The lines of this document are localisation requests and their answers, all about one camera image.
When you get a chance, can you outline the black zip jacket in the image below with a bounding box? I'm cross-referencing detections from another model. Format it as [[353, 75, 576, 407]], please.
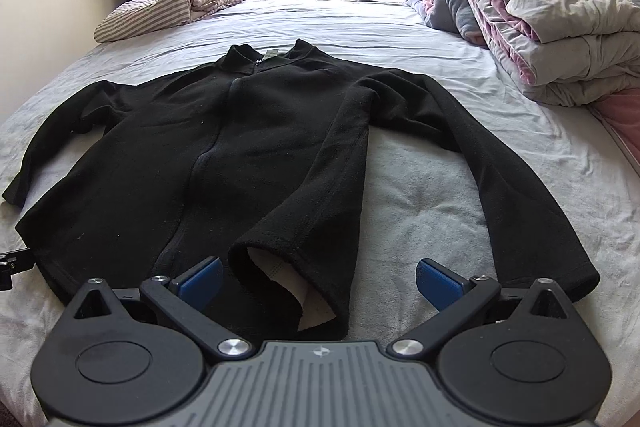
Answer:
[[3, 41, 600, 340]]

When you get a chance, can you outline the pink pillow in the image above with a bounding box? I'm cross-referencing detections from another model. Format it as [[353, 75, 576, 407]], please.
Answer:
[[590, 88, 640, 173]]

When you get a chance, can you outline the beige pink folded quilt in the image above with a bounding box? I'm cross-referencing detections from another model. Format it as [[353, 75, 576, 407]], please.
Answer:
[[468, 0, 639, 106]]

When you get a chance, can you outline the striped folded blanket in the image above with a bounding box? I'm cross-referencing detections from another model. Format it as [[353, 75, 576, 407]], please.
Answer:
[[93, 0, 243, 43]]

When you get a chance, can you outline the grey blue folded blanket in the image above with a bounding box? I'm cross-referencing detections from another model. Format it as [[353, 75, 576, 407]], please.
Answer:
[[405, 0, 486, 46]]

